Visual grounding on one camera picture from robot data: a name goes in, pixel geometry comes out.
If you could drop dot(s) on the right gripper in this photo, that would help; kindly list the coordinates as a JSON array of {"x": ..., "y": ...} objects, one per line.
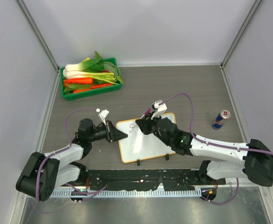
[{"x": 144, "y": 124}]

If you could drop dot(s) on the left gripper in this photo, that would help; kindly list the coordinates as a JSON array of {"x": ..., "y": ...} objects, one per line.
[{"x": 113, "y": 134}]

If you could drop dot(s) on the pink capped marker pen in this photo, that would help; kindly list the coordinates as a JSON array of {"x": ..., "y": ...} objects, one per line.
[{"x": 145, "y": 113}]

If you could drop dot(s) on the yellow framed whiteboard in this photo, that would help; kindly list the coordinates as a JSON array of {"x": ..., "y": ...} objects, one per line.
[{"x": 138, "y": 146}]

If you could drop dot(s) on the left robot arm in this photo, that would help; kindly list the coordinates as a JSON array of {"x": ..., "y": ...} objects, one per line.
[{"x": 45, "y": 172}]

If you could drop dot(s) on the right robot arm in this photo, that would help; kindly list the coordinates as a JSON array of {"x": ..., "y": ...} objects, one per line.
[{"x": 238, "y": 160}]

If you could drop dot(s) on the red chili toy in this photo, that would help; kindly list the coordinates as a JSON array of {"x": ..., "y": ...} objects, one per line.
[{"x": 101, "y": 86}]

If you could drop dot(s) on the green onion toy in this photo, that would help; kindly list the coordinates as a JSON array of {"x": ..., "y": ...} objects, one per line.
[{"x": 102, "y": 76}]

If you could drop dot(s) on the orange carrot toy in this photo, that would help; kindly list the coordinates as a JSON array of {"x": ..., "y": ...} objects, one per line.
[
  {"x": 81, "y": 90},
  {"x": 84, "y": 80}
]

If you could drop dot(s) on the bok choy toy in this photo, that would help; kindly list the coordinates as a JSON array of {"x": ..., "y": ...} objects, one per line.
[{"x": 92, "y": 65}]

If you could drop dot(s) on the energy drink can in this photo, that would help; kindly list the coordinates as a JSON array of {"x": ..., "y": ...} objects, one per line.
[{"x": 221, "y": 119}]

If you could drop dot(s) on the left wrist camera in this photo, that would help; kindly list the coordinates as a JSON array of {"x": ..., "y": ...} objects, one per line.
[{"x": 102, "y": 114}]

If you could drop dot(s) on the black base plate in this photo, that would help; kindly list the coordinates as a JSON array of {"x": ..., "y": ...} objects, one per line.
[{"x": 146, "y": 179}]

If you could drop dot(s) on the white cable duct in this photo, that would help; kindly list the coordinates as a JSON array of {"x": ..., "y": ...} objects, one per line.
[{"x": 67, "y": 192}]

